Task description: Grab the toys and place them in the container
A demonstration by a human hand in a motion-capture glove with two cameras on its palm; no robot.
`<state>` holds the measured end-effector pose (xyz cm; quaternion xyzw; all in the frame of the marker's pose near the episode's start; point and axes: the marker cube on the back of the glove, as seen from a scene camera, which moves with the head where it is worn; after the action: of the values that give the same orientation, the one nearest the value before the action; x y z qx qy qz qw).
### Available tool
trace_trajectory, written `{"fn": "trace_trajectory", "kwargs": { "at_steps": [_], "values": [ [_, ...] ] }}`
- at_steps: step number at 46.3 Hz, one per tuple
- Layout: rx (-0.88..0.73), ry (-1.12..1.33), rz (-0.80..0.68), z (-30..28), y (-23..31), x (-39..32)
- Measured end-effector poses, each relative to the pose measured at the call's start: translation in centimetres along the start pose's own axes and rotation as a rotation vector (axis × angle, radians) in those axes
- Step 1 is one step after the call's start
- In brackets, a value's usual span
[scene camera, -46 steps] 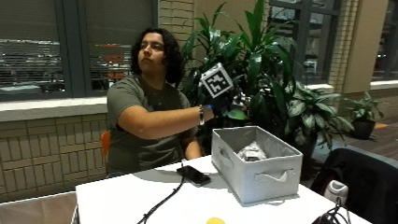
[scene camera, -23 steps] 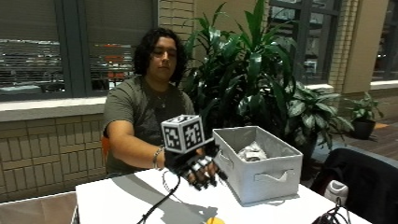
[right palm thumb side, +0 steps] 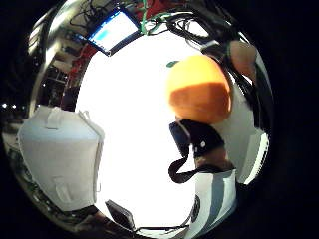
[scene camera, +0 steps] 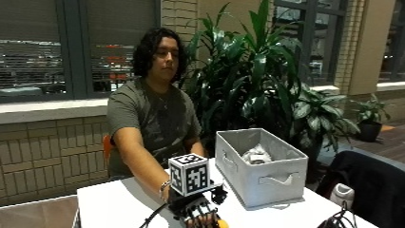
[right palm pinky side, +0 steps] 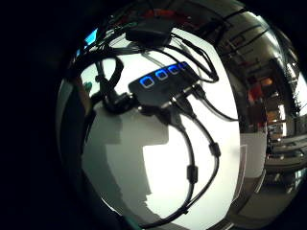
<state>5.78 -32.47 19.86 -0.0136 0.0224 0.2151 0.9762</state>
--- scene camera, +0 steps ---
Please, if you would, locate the white marker cube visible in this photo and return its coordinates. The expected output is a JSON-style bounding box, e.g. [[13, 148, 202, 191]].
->
[[166, 153, 213, 197]]

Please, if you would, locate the grey fabric storage box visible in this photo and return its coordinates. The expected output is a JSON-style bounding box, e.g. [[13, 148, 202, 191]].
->
[[214, 127, 310, 209]]

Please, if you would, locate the white crumpled bag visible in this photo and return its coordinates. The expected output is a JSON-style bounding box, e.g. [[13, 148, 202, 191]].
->
[[239, 143, 274, 166]]

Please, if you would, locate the orange chair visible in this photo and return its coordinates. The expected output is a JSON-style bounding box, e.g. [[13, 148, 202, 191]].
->
[[101, 134, 115, 169]]

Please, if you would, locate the the person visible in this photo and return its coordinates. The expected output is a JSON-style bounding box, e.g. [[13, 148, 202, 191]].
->
[[105, 27, 209, 203]]

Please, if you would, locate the variegated leafy plant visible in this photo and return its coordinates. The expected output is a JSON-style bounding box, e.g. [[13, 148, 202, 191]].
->
[[290, 84, 362, 155]]

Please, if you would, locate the tall green leafy plant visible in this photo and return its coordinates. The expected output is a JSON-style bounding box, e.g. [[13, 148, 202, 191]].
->
[[183, 0, 303, 156]]

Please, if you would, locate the black plant pot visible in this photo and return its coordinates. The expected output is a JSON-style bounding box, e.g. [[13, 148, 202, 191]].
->
[[357, 121, 383, 143]]

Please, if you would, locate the small potted plant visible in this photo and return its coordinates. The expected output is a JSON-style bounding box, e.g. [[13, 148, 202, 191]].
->
[[350, 93, 393, 125]]

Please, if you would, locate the dark framed window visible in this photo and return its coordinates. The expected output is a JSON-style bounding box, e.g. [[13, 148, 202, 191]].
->
[[377, 0, 405, 84], [271, 0, 349, 87], [0, 0, 162, 105]]

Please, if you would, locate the black glove cable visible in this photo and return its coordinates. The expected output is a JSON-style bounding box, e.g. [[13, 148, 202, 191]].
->
[[138, 202, 170, 228]]

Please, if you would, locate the black cable bundle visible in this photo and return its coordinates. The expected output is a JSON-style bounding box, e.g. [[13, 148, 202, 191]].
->
[[315, 200, 359, 228]]

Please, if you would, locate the thin necklace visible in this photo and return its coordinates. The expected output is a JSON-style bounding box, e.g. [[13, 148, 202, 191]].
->
[[155, 94, 170, 111]]

